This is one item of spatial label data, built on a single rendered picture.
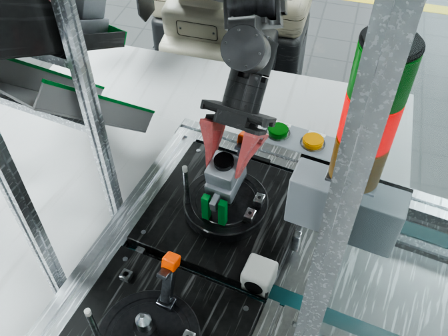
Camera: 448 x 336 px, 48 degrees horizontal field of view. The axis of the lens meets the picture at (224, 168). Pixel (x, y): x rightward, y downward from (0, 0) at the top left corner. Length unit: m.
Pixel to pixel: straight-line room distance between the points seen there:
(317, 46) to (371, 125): 2.58
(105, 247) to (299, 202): 0.39
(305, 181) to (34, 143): 0.77
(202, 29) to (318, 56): 1.50
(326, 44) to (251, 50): 2.37
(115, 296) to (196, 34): 0.92
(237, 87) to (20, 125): 0.64
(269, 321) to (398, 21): 0.50
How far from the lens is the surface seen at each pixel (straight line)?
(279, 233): 0.81
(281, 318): 0.75
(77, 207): 1.02
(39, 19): 0.68
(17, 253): 0.99
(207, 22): 1.45
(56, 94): 0.74
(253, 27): 0.64
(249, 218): 0.78
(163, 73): 1.29
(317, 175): 0.53
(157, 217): 0.83
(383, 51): 0.37
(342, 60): 2.89
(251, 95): 0.71
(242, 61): 0.64
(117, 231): 0.85
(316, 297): 0.63
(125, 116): 0.88
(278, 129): 0.97
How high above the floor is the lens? 1.63
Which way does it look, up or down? 48 degrees down
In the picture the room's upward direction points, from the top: straight up
